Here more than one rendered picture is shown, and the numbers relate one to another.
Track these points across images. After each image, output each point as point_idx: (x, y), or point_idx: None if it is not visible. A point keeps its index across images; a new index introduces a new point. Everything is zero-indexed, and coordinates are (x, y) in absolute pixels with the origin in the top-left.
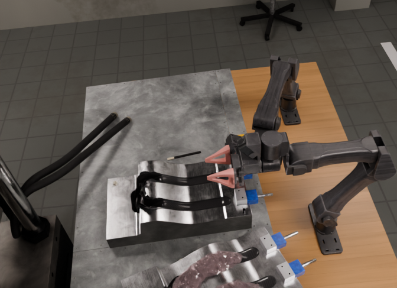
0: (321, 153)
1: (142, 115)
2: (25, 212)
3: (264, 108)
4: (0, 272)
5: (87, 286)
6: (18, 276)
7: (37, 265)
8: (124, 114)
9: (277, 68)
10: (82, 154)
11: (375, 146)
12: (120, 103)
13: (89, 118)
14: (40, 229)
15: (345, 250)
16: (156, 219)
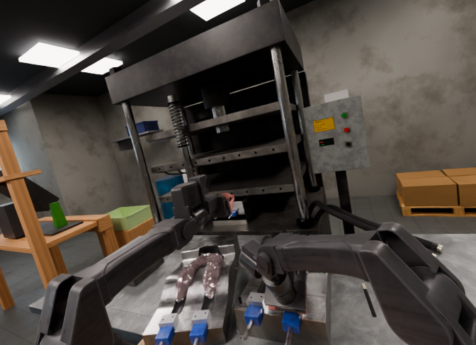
0: (149, 231)
1: (452, 272)
2: (296, 200)
3: (281, 237)
4: (286, 218)
5: (257, 239)
6: (280, 222)
7: (283, 227)
8: (448, 258)
9: (353, 235)
10: (352, 218)
11: (78, 274)
12: (472, 256)
13: (432, 236)
14: (300, 220)
15: None
16: (263, 241)
